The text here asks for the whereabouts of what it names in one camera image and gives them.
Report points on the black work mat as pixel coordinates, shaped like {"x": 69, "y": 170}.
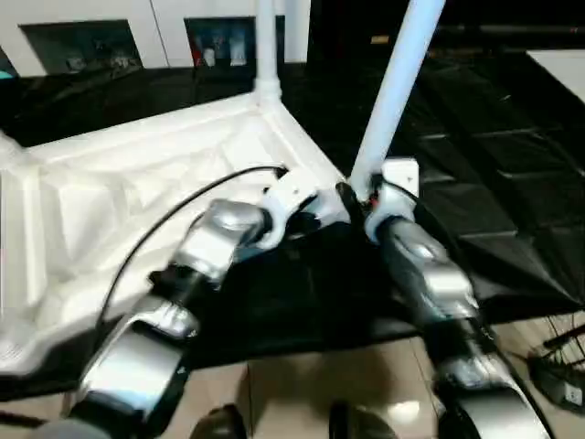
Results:
{"x": 475, "y": 165}

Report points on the black box white label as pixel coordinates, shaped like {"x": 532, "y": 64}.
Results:
{"x": 572, "y": 395}

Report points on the white plastic table leg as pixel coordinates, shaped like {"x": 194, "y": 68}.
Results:
{"x": 268, "y": 46}
{"x": 398, "y": 91}
{"x": 14, "y": 151}

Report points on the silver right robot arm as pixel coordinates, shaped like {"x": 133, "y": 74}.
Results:
{"x": 439, "y": 293}

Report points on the white plastic table top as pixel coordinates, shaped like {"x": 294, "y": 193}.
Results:
{"x": 119, "y": 192}

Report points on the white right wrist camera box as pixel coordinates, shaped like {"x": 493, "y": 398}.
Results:
{"x": 398, "y": 183}

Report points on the black folding stand frame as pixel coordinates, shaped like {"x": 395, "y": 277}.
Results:
{"x": 565, "y": 334}

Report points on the white cabinet with glass doors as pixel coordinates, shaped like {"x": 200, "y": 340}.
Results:
{"x": 155, "y": 23}

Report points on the small yellow tag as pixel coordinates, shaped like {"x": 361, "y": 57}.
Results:
{"x": 380, "y": 40}

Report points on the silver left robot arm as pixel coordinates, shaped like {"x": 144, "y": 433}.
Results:
{"x": 174, "y": 302}

